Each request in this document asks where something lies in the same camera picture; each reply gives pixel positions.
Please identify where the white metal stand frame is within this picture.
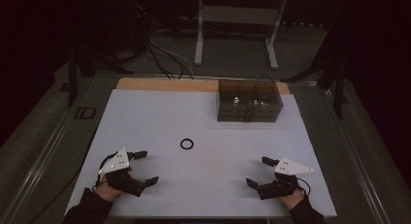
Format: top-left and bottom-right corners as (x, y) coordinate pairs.
(194, 0), (289, 71)

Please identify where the hand-held gripper cable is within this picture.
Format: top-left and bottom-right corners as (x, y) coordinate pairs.
(295, 176), (312, 197)
(93, 151), (119, 191)

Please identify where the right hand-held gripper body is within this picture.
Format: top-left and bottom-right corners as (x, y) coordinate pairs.
(257, 157), (314, 201)

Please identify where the white table sheet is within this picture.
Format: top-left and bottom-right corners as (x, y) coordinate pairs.
(64, 88), (337, 218)

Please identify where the person's left hand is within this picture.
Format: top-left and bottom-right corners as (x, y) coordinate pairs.
(94, 175), (123, 203)

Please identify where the smoked plastic drawer box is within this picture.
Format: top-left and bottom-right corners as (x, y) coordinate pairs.
(216, 79), (285, 123)

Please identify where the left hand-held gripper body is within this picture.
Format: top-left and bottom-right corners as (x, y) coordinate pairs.
(98, 147), (147, 198)

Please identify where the black metal stand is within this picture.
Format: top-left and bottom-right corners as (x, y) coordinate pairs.
(66, 46), (135, 108)
(280, 53), (352, 120)

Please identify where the left hand-held gripper cable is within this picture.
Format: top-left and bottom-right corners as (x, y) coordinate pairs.
(93, 151), (119, 191)

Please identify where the right hand-held gripper cable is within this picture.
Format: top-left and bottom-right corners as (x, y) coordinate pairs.
(295, 176), (312, 197)

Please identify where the black rectangular floor frame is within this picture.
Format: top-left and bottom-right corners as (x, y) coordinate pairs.
(75, 106), (97, 120)

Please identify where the dark equipment stand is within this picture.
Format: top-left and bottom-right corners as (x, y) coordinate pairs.
(127, 0), (154, 58)

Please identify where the black hair tie ring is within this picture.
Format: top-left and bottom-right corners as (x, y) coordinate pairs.
(179, 138), (195, 150)

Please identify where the white floor cable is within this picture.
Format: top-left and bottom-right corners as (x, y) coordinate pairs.
(151, 28), (195, 80)

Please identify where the black floor cable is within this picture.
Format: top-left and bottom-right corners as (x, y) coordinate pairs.
(146, 29), (188, 80)

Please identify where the person's right hand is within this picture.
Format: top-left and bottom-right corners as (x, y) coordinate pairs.
(279, 187), (306, 211)

